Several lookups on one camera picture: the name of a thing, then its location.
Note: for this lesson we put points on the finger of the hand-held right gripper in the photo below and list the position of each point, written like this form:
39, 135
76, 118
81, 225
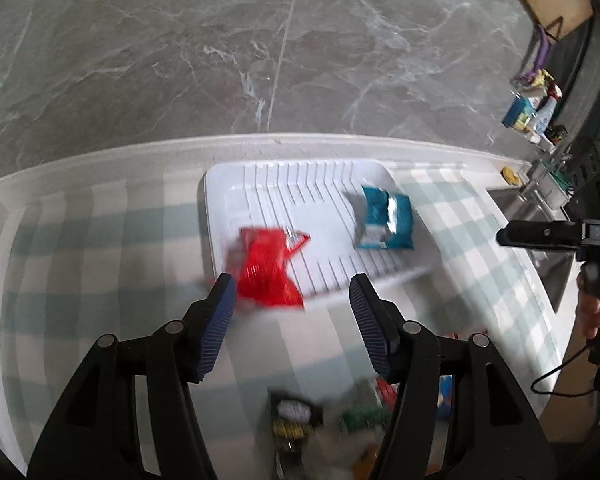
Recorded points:
535, 234

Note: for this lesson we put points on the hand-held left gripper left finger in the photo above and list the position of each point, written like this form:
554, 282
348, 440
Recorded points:
218, 317

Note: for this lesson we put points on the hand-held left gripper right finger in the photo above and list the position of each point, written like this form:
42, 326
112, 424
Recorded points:
367, 317

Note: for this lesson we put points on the red snack packet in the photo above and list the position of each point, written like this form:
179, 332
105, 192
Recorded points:
262, 270

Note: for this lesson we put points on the white ribbed plastic tray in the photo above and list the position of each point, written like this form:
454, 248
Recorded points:
300, 210

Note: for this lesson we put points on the person's right forearm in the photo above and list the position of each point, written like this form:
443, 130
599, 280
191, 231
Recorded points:
570, 420

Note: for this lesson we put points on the person's right hand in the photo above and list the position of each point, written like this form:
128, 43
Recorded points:
591, 312

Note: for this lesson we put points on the steel sink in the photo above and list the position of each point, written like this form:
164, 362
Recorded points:
545, 265

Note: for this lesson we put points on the steel faucet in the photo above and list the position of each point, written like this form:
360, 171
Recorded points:
540, 180

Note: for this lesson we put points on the dark appliance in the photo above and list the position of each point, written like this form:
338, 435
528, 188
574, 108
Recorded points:
597, 170

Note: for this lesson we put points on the yellow sponge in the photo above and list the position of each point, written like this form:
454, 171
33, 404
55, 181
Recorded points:
511, 175

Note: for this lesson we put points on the blue snack packet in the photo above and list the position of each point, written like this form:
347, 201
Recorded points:
382, 217

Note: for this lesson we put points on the pile of mixed snack packets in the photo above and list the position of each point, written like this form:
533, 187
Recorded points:
330, 425

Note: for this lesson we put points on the blue carton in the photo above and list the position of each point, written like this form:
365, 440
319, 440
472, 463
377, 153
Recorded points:
517, 112

